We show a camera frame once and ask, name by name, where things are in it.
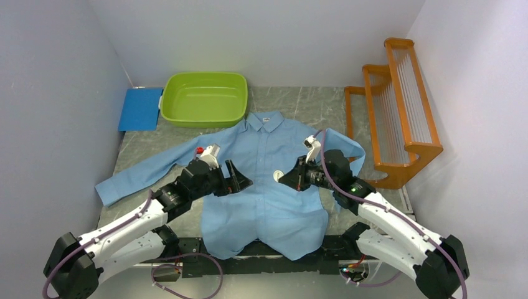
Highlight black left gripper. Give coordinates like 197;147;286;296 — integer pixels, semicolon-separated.
191;159;252;201

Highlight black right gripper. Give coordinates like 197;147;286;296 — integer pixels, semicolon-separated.
279;155;337;191

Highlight light blue button shirt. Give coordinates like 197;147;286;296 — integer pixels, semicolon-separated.
95;110;366;262

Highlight green plastic basin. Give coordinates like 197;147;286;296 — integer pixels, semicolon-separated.
158;72;248;128

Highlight silver round brooch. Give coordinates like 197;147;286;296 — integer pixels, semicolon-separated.
273;170;284;182

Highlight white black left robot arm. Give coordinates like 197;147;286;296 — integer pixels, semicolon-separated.
42;158;253;298

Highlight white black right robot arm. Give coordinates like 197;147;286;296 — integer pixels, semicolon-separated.
273;149;469;298

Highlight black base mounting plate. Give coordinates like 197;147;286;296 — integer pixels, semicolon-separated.
136;235;382;278

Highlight orange wooden rack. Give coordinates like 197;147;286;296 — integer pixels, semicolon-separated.
344;37;443;189

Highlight blue flat board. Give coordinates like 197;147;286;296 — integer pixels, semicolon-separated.
118;88;163;132

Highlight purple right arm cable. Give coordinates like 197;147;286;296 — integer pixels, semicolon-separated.
313;129;468;299

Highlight aluminium frame rails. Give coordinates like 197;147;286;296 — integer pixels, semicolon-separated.
65;186;453;299

